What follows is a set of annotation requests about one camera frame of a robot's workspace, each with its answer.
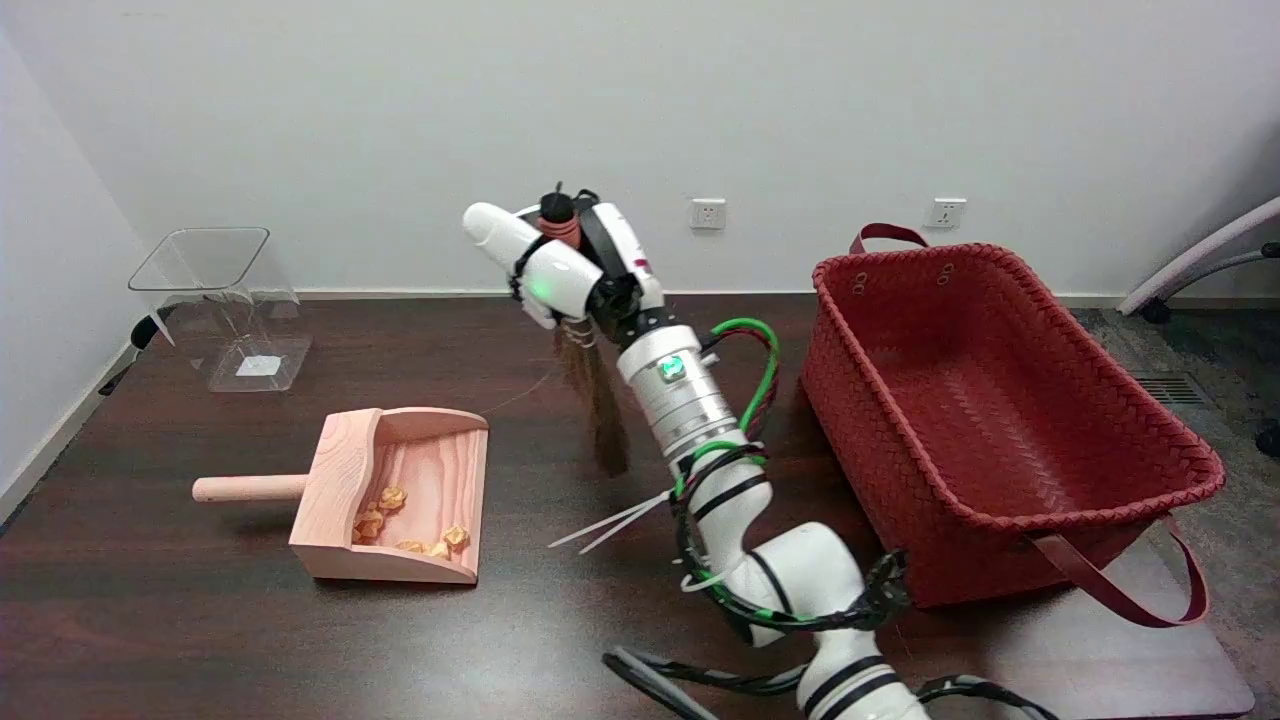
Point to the white wall socket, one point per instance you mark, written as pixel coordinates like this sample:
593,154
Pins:
708,213
945,212

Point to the clear acrylic container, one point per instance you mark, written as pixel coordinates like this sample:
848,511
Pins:
222,300

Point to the red-brown woven storage basket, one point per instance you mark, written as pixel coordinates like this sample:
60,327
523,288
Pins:
990,420

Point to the white office chair base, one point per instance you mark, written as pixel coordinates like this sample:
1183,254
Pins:
1195,258

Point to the white zip tie ends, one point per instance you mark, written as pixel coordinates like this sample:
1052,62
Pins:
610,525

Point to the metal floor vent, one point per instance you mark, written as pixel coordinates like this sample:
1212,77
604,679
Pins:
1172,390

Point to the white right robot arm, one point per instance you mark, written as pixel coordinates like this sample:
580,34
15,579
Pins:
680,395

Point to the wooden dustpan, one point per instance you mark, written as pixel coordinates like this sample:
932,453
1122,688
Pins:
340,500

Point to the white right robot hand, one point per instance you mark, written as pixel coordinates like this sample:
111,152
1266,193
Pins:
560,272

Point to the small brown straw broom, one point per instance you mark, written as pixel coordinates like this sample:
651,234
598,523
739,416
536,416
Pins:
604,420

